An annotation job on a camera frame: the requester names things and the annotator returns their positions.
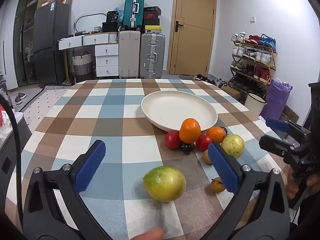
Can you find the dotted white rug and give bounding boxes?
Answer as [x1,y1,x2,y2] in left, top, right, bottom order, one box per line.
[19,85,73,131]

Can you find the plaid tablecloth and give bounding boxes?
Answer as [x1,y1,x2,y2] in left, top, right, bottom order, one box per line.
[5,78,293,240]

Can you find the brown longan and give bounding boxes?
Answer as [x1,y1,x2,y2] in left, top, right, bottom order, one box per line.
[202,149,213,165]
[209,177,227,194]

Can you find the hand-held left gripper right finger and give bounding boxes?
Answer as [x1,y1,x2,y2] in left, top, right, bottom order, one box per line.
[200,142,291,240]

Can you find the brown doormat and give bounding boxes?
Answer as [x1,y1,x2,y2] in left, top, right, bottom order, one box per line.
[281,105,300,123]

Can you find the teal suitcase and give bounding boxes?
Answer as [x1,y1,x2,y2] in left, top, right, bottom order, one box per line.
[122,0,146,29]

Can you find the orange mandarin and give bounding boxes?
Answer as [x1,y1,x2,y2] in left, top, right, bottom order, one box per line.
[206,127,227,143]
[179,118,201,143]

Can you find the wooden shoe rack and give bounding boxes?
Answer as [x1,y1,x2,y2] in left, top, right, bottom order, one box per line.
[228,39,278,93]

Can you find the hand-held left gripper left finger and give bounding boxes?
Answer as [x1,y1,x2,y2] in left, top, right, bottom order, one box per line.
[22,140,111,240]

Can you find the woven laundry basket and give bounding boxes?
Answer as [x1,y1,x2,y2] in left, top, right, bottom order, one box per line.
[71,51,94,76]

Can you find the red cherry tomato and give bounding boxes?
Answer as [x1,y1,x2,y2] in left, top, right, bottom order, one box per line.
[195,135,213,153]
[165,131,181,150]

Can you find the yellow and black shoe box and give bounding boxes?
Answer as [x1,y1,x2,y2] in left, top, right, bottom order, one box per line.
[142,25,163,34]

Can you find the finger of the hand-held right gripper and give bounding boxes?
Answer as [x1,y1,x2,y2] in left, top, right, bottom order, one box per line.
[259,135,305,166]
[265,117,311,143]

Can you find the white round plate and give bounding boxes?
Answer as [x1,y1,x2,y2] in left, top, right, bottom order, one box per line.
[141,90,218,132]

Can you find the beige suitcase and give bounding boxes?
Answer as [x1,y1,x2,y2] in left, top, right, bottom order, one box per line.
[119,30,141,79]

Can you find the green passion fruit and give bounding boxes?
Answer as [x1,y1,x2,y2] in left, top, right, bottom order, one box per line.
[143,166,187,203]

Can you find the rows of shoes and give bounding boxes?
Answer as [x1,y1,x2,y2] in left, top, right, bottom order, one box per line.
[229,32,277,92]

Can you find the oval silver frame mirror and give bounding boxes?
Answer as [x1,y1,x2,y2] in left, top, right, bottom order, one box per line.
[74,13,108,33]

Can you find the dark grey refrigerator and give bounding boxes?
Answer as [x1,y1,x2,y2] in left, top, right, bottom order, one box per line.
[33,0,72,86]

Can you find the white bucket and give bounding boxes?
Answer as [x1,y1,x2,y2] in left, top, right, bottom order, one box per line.
[244,93,268,117]

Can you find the white desk with drawers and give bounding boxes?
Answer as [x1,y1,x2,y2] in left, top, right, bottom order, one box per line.
[58,31,120,78]

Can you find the purple bag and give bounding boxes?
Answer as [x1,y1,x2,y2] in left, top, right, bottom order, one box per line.
[261,78,293,123]

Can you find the black bag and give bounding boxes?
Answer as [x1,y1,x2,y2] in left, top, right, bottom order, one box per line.
[102,22,119,33]

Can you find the grey slipper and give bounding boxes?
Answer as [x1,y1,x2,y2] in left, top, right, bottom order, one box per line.
[14,92,27,105]

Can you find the black cable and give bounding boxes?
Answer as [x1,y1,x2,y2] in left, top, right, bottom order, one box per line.
[0,94,24,230]

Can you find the person's left hand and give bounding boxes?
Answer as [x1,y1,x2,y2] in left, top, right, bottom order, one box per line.
[130,227,165,240]

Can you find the person's right hand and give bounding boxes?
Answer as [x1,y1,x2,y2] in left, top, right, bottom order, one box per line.
[286,166,320,200]

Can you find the pile of dark shoes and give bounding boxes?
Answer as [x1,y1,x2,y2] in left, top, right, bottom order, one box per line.
[195,73,228,88]

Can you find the wooden door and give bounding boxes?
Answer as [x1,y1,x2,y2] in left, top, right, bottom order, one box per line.
[169,0,216,76]

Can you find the grey suitcase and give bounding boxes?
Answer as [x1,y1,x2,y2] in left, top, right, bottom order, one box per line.
[139,33,166,79]

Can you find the glass door cabinet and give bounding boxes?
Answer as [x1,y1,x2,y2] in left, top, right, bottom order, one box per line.
[12,0,48,83]

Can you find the blue plastic bag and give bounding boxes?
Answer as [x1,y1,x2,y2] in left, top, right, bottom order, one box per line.
[115,7,125,23]

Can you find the yellow-green passion fruit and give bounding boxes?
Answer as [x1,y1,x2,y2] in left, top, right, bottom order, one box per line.
[221,134,245,159]

